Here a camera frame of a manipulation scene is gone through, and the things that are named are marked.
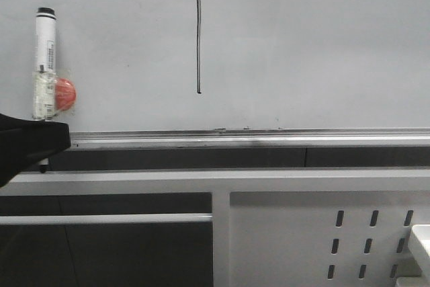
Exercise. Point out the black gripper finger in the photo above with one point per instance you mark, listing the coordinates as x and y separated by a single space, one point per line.
26 142

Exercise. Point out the white whiteboard marker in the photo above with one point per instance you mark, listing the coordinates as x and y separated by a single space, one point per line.
44 77

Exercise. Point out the red round magnet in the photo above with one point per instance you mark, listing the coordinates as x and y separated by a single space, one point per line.
65 93

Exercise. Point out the white whiteboard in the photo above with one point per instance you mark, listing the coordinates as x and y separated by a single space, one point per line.
238 73

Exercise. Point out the white metal whiteboard stand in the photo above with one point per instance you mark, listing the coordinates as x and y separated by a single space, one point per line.
212 228

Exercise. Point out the white plastic tray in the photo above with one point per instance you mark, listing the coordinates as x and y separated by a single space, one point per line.
420 250

